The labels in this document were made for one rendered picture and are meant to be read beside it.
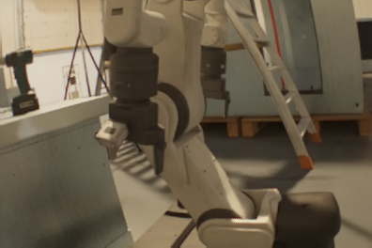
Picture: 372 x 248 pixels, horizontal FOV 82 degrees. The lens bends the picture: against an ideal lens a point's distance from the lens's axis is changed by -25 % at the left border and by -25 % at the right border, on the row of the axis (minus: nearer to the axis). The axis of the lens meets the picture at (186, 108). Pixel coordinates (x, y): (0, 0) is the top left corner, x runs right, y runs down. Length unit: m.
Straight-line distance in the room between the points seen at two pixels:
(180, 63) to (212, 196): 0.33
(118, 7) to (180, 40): 0.23
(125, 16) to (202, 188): 0.45
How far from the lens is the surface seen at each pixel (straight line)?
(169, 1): 0.61
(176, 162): 0.65
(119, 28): 0.44
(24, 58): 1.00
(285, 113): 1.70
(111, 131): 0.46
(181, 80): 0.63
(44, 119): 0.80
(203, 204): 0.72
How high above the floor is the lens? 0.72
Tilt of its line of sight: 9 degrees down
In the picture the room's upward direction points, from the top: 8 degrees counter-clockwise
